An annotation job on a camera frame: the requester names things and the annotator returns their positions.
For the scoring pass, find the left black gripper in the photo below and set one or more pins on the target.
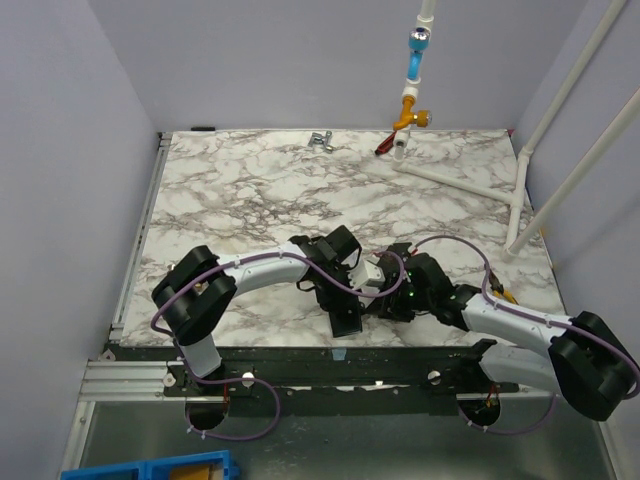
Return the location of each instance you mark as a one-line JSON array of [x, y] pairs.
[[334, 302]]

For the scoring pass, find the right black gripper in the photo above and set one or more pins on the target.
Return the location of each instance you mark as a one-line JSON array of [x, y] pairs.
[[395, 298]]

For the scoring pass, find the black leather card holder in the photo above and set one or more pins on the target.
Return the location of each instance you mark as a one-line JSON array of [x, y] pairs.
[[346, 320]]

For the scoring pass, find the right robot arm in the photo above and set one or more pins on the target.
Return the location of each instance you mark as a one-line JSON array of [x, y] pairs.
[[578, 357]]

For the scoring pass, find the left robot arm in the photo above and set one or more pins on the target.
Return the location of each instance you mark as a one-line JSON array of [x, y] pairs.
[[193, 297]]

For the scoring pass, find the silver metal clamp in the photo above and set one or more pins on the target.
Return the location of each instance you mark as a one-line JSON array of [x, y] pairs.
[[322, 139]]

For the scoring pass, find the orange pipe valve fitting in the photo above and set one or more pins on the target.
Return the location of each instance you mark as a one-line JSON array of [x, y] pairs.
[[408, 117]]

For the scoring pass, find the blue plastic bin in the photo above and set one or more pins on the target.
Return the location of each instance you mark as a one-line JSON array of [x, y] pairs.
[[161, 468]]

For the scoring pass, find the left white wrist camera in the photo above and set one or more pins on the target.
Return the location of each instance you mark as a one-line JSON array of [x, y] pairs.
[[366, 274]]

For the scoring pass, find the yellow handled pliers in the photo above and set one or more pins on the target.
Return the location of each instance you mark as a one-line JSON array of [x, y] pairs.
[[499, 290]]

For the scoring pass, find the white PVC pipe frame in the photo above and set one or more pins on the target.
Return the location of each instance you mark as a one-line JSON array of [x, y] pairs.
[[516, 237]]

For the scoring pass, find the red handled tool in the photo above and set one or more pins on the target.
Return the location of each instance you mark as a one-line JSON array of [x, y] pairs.
[[386, 145]]

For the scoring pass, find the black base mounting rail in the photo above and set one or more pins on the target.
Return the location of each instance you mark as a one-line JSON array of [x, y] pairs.
[[340, 381]]

